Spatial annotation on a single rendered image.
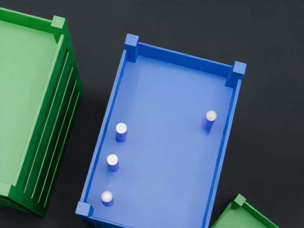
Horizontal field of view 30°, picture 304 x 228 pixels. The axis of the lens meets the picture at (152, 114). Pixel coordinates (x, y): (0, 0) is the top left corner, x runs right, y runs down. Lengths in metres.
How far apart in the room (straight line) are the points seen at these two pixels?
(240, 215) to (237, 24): 0.46
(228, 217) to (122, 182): 0.39
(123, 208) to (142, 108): 0.17
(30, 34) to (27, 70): 0.07
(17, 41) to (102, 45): 0.37
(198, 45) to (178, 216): 0.54
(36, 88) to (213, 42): 0.53
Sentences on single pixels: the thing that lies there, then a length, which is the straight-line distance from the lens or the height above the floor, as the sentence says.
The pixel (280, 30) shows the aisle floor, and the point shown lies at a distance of 1.42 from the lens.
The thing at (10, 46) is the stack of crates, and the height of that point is 0.32.
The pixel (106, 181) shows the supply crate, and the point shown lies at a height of 0.32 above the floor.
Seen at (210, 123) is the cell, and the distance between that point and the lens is 0.92.
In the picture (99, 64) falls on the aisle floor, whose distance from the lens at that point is 1.34.
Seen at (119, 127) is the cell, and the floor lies 0.39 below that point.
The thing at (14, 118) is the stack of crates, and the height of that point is 0.32.
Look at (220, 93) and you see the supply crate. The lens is 0.99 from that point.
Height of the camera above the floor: 1.26
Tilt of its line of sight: 75 degrees down
